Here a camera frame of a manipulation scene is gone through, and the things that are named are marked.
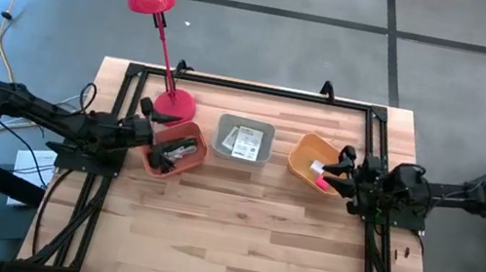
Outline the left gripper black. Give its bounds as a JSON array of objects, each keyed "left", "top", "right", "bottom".
[{"left": 117, "top": 95, "right": 184, "bottom": 174}]

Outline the white printed product box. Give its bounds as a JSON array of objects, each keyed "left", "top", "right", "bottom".
[
  {"left": 229, "top": 124, "right": 265, "bottom": 163},
  {"left": 220, "top": 124, "right": 241, "bottom": 153}
]

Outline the black frame clamp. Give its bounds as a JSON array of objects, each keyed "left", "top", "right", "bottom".
[
  {"left": 317, "top": 79, "right": 338, "bottom": 103},
  {"left": 172, "top": 58, "right": 196, "bottom": 80}
]

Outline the black aluminium rig frame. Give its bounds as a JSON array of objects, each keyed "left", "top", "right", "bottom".
[{"left": 15, "top": 47, "right": 464, "bottom": 272}]

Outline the black cable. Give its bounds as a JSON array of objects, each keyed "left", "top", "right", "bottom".
[{"left": 152, "top": 153, "right": 179, "bottom": 176}]

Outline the grey plastic bin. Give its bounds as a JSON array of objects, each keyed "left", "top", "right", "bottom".
[{"left": 209, "top": 111, "right": 279, "bottom": 170}]

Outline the pale lavender cable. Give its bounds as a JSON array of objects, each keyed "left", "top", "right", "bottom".
[{"left": 167, "top": 147, "right": 195, "bottom": 167}]

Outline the yellow plastic bin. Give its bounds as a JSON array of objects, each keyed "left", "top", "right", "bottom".
[{"left": 282, "top": 129, "right": 347, "bottom": 198}]

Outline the white cube charger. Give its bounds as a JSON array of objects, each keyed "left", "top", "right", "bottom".
[{"left": 308, "top": 158, "right": 327, "bottom": 176}]

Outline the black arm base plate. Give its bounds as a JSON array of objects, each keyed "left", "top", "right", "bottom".
[
  {"left": 359, "top": 195, "right": 433, "bottom": 234},
  {"left": 52, "top": 138, "right": 129, "bottom": 180}
]

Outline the pink USB wall charger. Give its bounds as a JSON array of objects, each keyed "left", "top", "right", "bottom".
[{"left": 312, "top": 175, "right": 332, "bottom": 193}]

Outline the white paper sheet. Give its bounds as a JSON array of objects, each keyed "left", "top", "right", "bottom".
[{"left": 6, "top": 144, "right": 59, "bottom": 212}]

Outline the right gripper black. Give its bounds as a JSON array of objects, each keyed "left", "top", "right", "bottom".
[{"left": 315, "top": 141, "right": 392, "bottom": 220}]

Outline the orange plastic bin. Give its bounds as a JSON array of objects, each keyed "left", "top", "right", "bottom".
[{"left": 134, "top": 113, "right": 213, "bottom": 186}]

